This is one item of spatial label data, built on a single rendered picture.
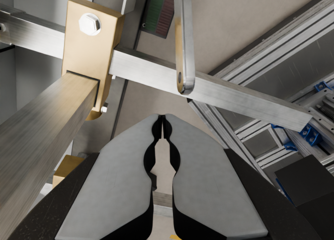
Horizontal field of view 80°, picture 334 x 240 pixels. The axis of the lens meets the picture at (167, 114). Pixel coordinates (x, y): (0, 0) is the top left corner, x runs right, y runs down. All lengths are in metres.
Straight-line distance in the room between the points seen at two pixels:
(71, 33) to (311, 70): 1.00
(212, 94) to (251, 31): 0.91
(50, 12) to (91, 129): 0.24
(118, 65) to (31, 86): 0.34
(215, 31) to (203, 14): 0.10
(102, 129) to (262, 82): 0.77
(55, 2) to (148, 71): 0.28
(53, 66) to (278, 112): 0.44
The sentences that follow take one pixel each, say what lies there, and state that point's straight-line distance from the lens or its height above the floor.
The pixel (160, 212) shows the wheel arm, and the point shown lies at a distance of 0.42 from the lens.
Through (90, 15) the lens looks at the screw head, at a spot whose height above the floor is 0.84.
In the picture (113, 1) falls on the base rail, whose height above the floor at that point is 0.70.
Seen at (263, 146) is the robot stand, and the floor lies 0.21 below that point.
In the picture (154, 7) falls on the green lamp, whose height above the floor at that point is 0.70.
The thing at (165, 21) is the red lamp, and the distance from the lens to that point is 0.36.
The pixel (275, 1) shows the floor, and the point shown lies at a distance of 1.18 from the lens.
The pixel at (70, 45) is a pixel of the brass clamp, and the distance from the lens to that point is 0.25.
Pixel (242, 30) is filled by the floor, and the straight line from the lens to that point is 1.14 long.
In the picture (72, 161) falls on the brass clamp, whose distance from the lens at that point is 0.39.
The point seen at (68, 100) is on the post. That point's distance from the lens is 0.20.
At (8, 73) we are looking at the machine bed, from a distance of 0.54.
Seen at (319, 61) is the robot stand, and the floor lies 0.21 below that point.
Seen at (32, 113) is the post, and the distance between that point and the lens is 0.18.
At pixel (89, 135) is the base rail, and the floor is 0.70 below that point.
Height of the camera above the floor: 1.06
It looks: 60 degrees down
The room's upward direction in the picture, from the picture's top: 177 degrees clockwise
